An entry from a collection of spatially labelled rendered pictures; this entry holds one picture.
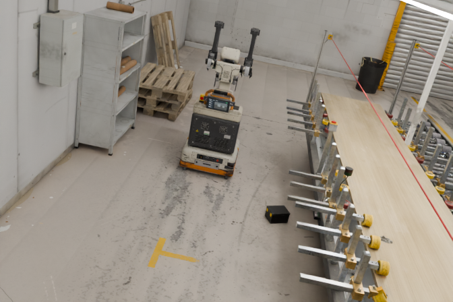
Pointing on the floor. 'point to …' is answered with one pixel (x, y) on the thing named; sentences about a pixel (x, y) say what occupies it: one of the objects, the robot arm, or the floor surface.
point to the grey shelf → (96, 127)
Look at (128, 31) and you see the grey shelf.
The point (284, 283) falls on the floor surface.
